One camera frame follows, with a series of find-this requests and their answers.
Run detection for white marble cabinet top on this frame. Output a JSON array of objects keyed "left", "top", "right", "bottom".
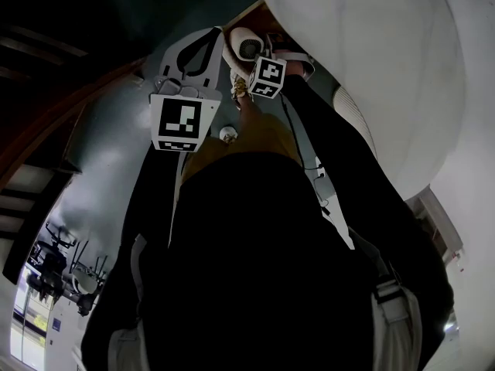
[{"left": 254, "top": 0, "right": 467, "bottom": 203}]

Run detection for dark wooden staircase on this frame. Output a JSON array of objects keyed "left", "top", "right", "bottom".
[{"left": 0, "top": 21, "right": 148, "bottom": 285}]

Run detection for person's mustard trouser legs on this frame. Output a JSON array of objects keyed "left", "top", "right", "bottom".
[{"left": 181, "top": 93, "right": 302, "bottom": 187}]

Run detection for person's black torso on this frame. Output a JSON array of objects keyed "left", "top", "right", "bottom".
[{"left": 80, "top": 152, "right": 456, "bottom": 371}]

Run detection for white ribbed panel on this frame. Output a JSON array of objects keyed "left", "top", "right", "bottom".
[{"left": 331, "top": 84, "right": 379, "bottom": 160}]

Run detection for white hair dryer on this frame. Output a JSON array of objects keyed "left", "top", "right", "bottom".
[{"left": 221, "top": 26, "right": 266, "bottom": 89}]

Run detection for person's right forearm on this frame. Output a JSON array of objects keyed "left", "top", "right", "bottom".
[{"left": 280, "top": 72, "right": 391, "bottom": 223}]

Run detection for person's left forearm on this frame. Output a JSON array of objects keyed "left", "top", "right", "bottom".
[{"left": 121, "top": 143, "right": 183, "bottom": 254}]

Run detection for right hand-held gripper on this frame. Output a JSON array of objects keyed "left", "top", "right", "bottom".
[{"left": 247, "top": 32, "right": 315, "bottom": 100}]

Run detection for black equipment stand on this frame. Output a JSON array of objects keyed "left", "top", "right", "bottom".
[{"left": 26, "top": 221, "right": 110, "bottom": 318}]

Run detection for thin black cable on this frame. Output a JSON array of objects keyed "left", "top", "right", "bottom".
[{"left": 280, "top": 93, "right": 332, "bottom": 218}]

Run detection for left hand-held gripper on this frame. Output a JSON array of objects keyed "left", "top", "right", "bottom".
[{"left": 148, "top": 26, "right": 226, "bottom": 154}]

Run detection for white shoulder bag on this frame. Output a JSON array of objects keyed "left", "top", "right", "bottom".
[{"left": 369, "top": 272, "right": 425, "bottom": 371}]

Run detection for brown wooden drawer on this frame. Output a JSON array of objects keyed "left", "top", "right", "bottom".
[{"left": 223, "top": 0, "right": 310, "bottom": 56}]

